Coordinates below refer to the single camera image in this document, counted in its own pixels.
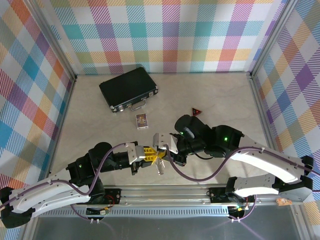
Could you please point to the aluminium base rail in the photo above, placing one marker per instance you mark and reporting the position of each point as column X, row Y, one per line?
column 162, row 197

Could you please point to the clear plastic bag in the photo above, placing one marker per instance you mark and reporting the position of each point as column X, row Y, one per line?
column 160, row 167

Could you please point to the small orange circuit board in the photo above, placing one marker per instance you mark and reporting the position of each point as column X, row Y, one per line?
column 283, row 201

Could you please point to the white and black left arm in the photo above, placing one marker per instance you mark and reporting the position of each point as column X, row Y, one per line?
column 50, row 196

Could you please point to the small purple card box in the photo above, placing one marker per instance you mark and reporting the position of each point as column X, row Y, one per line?
column 141, row 121

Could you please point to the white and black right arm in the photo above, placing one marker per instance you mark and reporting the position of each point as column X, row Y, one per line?
column 262, row 161

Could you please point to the aluminium frame rail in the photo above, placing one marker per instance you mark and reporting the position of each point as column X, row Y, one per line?
column 263, row 117
column 62, row 125

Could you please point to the dark red triangular badge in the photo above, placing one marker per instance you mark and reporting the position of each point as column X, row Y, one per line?
column 196, row 111

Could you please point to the black case with metal trim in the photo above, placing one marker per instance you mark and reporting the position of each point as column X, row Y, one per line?
column 127, row 87

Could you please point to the aluminium frame post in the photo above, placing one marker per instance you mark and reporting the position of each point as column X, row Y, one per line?
column 58, row 50
column 271, row 35

